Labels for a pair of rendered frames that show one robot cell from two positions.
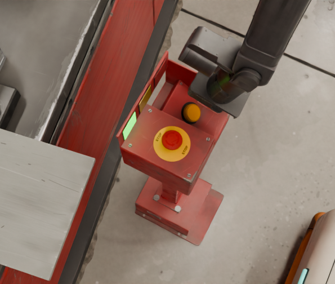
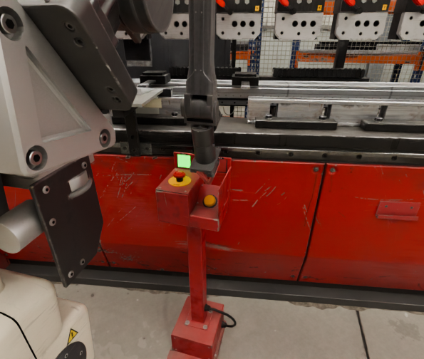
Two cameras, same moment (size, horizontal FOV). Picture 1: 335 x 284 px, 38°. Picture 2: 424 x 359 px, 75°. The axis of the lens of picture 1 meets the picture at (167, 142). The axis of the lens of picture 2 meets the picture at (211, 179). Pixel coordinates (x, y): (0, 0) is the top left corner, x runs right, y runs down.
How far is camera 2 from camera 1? 0.96 m
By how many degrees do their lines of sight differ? 60
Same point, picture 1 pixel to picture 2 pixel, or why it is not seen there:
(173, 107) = (208, 189)
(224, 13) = (379, 345)
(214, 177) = not seen: outside the picture
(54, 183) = not seen: hidden behind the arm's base
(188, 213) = (184, 331)
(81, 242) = (161, 281)
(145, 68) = (291, 291)
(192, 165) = (166, 188)
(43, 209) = not seen: hidden behind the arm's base
